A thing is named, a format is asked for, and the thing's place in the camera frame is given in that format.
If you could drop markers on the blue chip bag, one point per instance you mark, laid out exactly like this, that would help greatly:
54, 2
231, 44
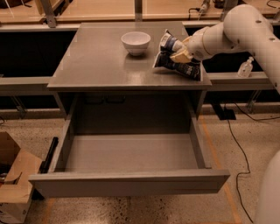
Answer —
168, 45

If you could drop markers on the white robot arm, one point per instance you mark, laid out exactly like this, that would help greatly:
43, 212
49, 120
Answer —
244, 28

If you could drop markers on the grey cabinet counter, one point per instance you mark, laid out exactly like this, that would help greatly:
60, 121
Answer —
96, 60

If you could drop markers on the grey open top drawer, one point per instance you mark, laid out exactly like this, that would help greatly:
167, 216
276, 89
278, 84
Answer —
145, 145

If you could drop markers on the white ceramic bowl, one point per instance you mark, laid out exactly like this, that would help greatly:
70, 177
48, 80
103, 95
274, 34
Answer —
136, 42

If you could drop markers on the clear sanitizer pump bottle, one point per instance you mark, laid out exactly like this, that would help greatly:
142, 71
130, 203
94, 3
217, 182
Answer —
246, 68

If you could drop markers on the wooden back table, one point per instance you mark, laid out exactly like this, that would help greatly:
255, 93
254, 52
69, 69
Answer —
71, 11

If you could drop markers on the brown cardboard box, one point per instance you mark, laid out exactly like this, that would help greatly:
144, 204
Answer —
15, 191

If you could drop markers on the grey metal shelf rail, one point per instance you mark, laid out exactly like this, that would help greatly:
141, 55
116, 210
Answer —
212, 82

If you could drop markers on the black drawer slide rail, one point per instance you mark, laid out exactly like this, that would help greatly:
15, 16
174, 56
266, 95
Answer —
46, 163

